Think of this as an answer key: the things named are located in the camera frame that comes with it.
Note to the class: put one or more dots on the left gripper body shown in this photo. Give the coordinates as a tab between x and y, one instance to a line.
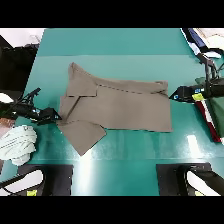
48	116

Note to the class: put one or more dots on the red white striped garment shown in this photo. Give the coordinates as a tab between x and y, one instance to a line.
208	118

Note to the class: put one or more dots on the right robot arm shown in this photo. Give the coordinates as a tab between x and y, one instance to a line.
215	89

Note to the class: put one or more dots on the brown T-shirt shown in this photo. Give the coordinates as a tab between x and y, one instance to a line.
133	106

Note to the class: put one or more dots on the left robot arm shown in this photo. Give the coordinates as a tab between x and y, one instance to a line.
16	109

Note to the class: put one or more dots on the black garment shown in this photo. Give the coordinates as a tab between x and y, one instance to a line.
15	70

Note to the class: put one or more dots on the heap of clothes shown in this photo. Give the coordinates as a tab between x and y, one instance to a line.
203	38

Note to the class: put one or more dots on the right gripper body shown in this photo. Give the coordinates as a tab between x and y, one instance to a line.
186	93

